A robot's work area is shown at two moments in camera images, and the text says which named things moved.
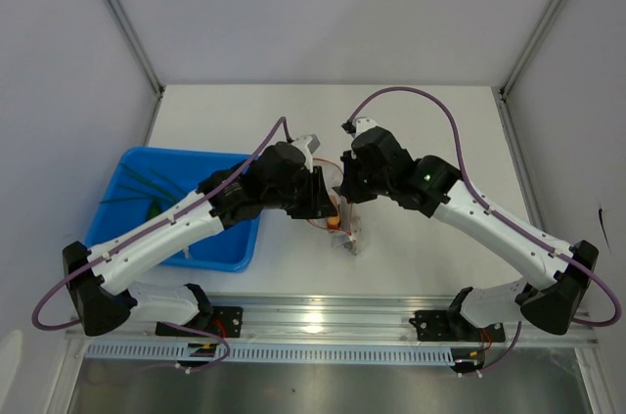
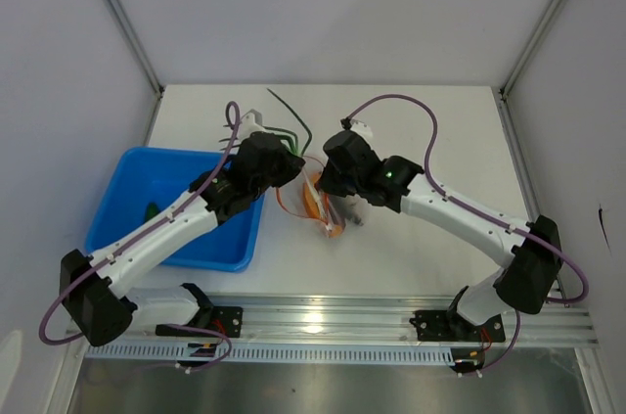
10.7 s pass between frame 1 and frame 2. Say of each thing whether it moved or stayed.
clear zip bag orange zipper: moved
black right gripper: moved
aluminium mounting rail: stayed
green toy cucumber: stayed
